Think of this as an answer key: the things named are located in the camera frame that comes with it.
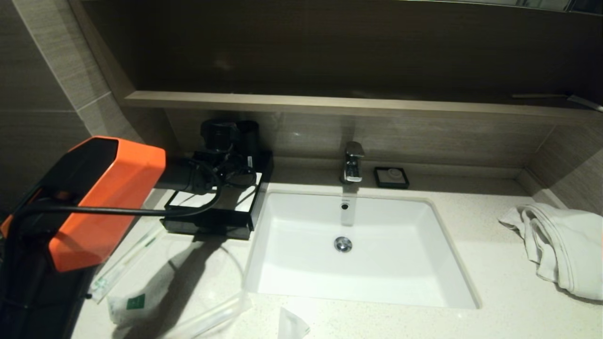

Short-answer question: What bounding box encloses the dark brown cup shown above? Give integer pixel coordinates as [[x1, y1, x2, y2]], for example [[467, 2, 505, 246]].
[[236, 120, 261, 161]]

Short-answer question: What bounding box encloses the black amenity drawer box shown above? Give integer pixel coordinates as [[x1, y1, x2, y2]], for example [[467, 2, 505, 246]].
[[160, 150, 275, 241]]

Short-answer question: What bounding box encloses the black box drawer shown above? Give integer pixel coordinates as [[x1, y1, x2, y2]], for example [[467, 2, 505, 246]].
[[160, 216, 254, 241]]

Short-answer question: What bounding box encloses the white flat sheet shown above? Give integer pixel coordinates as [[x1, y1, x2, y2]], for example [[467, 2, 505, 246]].
[[170, 172, 263, 213]]

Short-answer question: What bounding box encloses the chrome faucet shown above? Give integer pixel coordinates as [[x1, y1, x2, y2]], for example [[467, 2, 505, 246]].
[[340, 142, 365, 185]]

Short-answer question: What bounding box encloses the black soap dish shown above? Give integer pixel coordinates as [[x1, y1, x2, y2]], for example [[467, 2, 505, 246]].
[[373, 167, 409, 190]]

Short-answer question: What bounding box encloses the long clear plastic packet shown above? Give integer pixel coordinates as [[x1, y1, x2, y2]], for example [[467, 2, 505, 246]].
[[155, 291, 254, 339]]

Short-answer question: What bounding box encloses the toothbrush packet with green print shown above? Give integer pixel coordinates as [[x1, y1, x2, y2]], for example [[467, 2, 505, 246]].
[[90, 226, 163, 303]]

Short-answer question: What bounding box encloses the sachet with green label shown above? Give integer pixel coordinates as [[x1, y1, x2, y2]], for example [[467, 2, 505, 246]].
[[107, 282, 160, 329]]

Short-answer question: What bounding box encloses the white ceramic sink basin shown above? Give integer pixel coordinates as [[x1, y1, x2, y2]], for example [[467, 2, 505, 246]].
[[242, 191, 481, 310]]

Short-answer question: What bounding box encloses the white towel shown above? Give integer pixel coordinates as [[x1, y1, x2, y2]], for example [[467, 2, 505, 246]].
[[496, 203, 603, 301]]

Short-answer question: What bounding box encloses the wooden wall shelf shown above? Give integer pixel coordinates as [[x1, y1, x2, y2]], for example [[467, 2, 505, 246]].
[[125, 91, 603, 124]]

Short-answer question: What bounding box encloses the wall mirror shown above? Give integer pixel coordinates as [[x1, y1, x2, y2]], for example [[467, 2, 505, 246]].
[[400, 0, 603, 15]]

